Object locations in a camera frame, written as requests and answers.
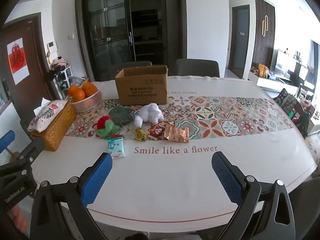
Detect red and green plush flower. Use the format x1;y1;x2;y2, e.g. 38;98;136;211
96;116;123;140

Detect red snack packet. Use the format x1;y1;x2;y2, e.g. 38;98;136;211
148;120;175;140

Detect shiny copper snack packet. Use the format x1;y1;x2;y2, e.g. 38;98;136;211
164;126;190;143

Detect dark slatted wall panel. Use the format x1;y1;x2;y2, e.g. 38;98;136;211
251;0;277;75

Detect yellow paper bag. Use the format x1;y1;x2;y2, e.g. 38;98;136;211
257;64;268;78

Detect gold wall ornament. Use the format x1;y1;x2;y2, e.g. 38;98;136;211
262;15;269;37

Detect white and blue tissue pack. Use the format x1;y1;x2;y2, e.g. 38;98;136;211
107;137;125;159

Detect patterned white tablecloth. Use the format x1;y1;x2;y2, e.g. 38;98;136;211
30;76;317;233

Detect white shoe rack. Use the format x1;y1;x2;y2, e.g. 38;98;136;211
49;57;73;100

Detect dark interior door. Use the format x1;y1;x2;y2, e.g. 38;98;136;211
229;5;250;79

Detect dark green cloth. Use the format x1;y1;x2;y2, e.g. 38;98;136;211
108;106;134;127

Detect white plush toy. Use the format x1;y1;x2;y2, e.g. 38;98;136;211
134;103;164;128

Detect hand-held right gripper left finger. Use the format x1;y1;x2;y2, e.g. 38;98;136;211
30;152;113;240

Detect brown cardboard box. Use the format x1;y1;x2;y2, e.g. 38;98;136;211
114;65;168;105

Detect brown entrance door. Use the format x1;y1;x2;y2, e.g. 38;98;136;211
0;12;54;110

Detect floral tissue packet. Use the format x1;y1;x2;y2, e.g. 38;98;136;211
27;97;69;132

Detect black door lock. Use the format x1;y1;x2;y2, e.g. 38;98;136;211
2;79;12;100

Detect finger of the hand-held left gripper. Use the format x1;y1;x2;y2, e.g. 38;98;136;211
14;137;46;172
0;130;16;153

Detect wicker tissue box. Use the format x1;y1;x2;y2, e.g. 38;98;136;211
30;100;77;152

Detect red and white door poster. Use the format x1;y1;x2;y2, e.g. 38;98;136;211
6;38;30;85

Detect grey dining chair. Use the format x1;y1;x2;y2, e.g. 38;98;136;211
109;60;152;82
175;59;220;78

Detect dark glass sliding door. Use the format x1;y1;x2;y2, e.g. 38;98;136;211
75;0;188;82

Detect white tv cabinet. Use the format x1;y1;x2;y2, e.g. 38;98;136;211
249;70;300;93

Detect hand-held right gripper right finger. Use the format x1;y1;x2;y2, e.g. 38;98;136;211
211;151;295;240

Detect person's left hand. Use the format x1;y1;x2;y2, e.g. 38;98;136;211
10;204;28;230

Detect flat screen television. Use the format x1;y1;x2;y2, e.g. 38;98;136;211
272;49;308;80

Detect pink woven fruit basket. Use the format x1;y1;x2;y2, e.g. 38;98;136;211
71;90;102;113

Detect chair with patterned cushion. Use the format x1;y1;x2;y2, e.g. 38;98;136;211
274;88;310;138

